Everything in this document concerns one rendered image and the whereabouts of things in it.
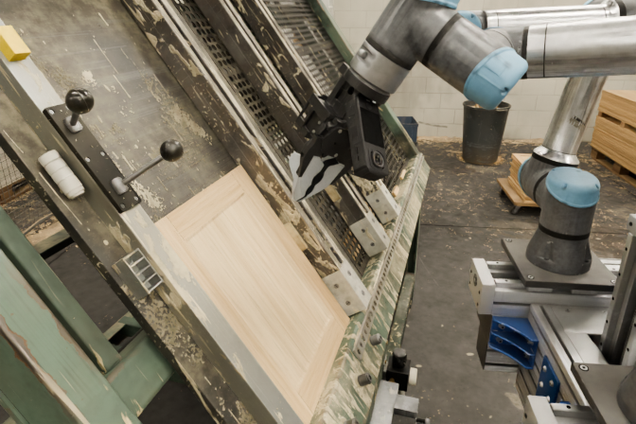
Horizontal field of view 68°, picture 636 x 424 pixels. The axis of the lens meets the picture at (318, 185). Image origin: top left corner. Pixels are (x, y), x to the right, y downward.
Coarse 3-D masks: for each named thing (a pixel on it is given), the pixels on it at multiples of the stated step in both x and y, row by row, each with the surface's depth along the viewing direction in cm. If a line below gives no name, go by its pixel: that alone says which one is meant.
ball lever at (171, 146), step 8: (168, 144) 76; (176, 144) 76; (160, 152) 76; (168, 152) 76; (176, 152) 76; (152, 160) 77; (160, 160) 77; (168, 160) 77; (176, 160) 77; (144, 168) 77; (128, 176) 77; (136, 176) 77; (112, 184) 76; (120, 184) 76; (120, 192) 76
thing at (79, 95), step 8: (80, 88) 66; (72, 96) 65; (80, 96) 65; (88, 96) 66; (72, 104) 65; (80, 104) 65; (88, 104) 66; (80, 112) 66; (88, 112) 67; (64, 120) 74; (72, 120) 72; (72, 128) 74; (80, 128) 75
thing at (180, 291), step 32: (0, 64) 72; (32, 64) 76; (32, 96) 73; (32, 128) 75; (64, 160) 75; (96, 192) 75; (128, 224) 76; (160, 256) 78; (160, 288) 78; (192, 288) 80; (192, 320) 79; (224, 320) 83; (224, 352) 79; (256, 384) 82; (256, 416) 82; (288, 416) 84
